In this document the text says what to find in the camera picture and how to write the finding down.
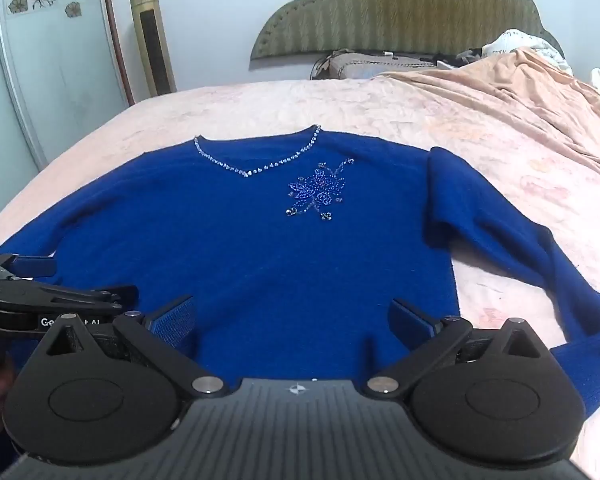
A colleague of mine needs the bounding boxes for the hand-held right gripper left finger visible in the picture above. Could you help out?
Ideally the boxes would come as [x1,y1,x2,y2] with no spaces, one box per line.
[41,294,228,401]

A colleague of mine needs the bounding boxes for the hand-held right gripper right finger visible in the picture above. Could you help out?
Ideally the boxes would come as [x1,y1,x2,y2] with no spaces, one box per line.
[365,298,550,401]

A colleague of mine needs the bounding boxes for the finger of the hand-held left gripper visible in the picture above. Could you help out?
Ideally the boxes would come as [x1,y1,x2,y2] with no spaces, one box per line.
[0,277,140,312]
[0,247,58,279]

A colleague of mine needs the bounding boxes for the blue beaded sweater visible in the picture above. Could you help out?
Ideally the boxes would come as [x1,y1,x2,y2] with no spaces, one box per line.
[0,125,600,421]

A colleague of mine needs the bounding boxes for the dark clothes pile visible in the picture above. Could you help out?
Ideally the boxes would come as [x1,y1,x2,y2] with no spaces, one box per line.
[431,48,487,69]

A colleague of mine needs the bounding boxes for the pink bed sheet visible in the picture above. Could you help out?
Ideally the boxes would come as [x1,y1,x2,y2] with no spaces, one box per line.
[0,77,600,480]

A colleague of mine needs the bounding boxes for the flowered glass wardrobe door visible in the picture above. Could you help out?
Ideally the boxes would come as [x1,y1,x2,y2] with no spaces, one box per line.
[0,0,134,223]

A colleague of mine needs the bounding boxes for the peach quilt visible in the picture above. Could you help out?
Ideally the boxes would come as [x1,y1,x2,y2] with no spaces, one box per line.
[370,46,600,311]

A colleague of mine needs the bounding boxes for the gold tower fan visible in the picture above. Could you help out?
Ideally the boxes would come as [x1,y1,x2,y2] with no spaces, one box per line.
[128,0,177,99]

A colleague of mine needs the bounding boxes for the brown patterned pillow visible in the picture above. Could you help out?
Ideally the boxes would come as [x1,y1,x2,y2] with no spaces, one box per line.
[310,50,462,81]

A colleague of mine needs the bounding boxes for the white crumpled garment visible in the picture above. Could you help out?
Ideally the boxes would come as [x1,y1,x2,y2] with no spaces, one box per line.
[481,29,574,77]

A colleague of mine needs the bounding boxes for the olive padded headboard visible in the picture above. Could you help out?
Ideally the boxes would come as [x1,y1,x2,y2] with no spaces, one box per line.
[250,0,566,72]

